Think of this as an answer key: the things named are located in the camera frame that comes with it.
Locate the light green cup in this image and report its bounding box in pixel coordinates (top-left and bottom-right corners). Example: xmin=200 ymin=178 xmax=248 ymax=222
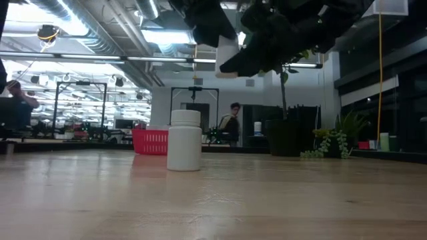
xmin=380 ymin=132 xmax=390 ymax=153

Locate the small potted succulent plant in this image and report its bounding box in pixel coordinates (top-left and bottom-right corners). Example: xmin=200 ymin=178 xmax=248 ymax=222
xmin=299 ymin=111 xmax=371 ymax=159

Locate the black gantry frame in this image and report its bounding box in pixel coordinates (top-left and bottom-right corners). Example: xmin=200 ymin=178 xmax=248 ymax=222
xmin=169 ymin=86 xmax=220 ymax=145
xmin=52 ymin=81 xmax=108 ymax=141

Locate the red plastic mesh basket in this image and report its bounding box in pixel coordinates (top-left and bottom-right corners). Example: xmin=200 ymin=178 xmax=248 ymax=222
xmin=131 ymin=128 xmax=169 ymax=156

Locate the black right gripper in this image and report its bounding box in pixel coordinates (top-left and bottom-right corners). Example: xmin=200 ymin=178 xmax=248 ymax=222
xmin=168 ymin=0 xmax=331 ymax=78

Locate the dark green cup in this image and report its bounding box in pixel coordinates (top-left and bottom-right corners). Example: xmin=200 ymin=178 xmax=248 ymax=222
xmin=388 ymin=135 xmax=400 ymax=153

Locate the black round ceiling device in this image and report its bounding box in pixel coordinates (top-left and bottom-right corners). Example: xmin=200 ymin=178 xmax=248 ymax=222
xmin=36 ymin=23 xmax=61 ymax=43

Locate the yellow cable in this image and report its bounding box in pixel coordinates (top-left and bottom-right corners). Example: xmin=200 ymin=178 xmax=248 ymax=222
xmin=376 ymin=13 xmax=384 ymax=143

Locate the bright ceiling light panel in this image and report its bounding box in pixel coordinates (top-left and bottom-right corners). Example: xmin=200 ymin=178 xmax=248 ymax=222
xmin=140 ymin=29 xmax=197 ymax=46

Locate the silver ceiling air duct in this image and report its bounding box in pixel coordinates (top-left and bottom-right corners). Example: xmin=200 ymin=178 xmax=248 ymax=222
xmin=135 ymin=0 xmax=161 ymax=20

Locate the black cabinet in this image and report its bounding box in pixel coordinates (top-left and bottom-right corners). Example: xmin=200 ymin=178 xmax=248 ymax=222
xmin=242 ymin=103 xmax=322 ymax=148

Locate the person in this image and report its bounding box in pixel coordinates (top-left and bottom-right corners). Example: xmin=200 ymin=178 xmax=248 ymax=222
xmin=0 ymin=79 xmax=40 ymax=131
xmin=218 ymin=102 xmax=242 ymax=147

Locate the long ceiling light bar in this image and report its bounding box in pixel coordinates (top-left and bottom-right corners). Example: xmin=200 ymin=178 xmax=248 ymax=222
xmin=0 ymin=51 xmax=324 ymax=69

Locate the leafy green plant, black pot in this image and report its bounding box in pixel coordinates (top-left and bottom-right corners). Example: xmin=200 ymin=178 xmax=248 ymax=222
xmin=260 ymin=49 xmax=323 ymax=157

